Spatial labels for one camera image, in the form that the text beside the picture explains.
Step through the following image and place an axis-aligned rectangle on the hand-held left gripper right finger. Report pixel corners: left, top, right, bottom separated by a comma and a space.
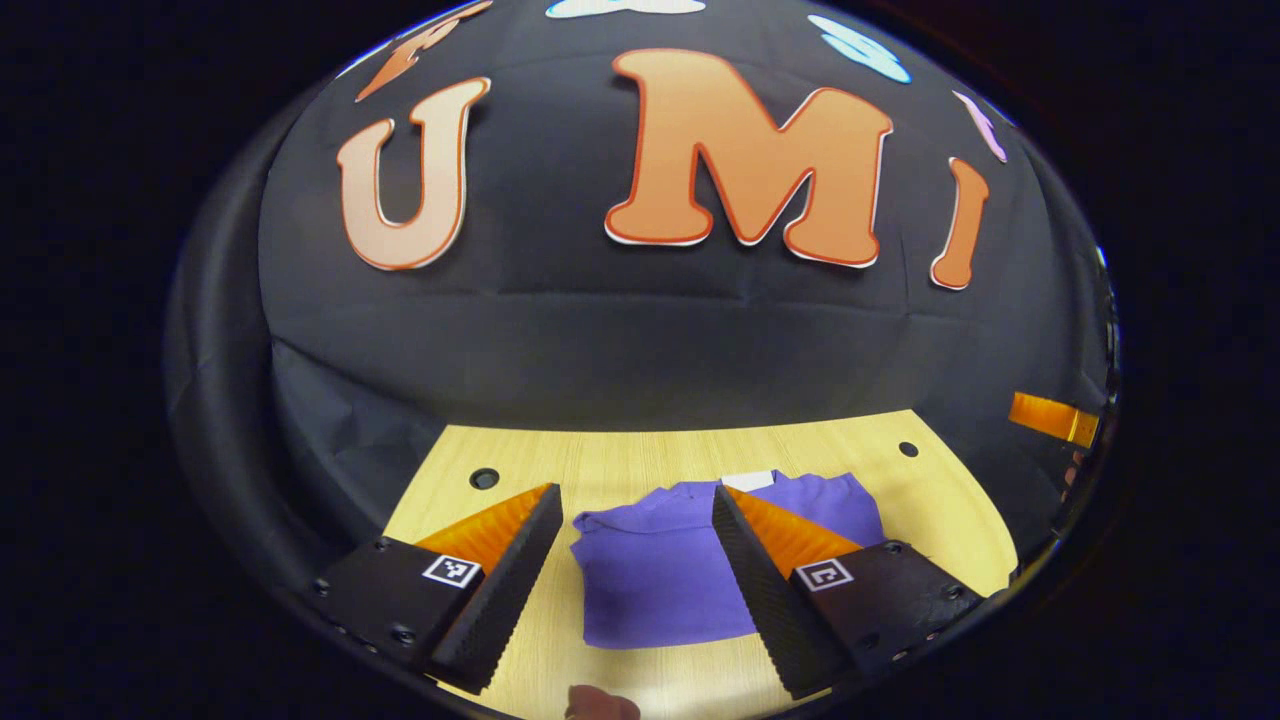
710, 484, 991, 701

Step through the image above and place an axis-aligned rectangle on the black backdrop cloth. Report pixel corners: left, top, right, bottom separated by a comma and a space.
165, 0, 1121, 601

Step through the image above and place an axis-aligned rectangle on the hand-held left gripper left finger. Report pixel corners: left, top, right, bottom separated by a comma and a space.
310, 483, 564, 696

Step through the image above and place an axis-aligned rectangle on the purple shirt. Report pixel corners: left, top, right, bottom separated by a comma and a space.
570, 470, 886, 651

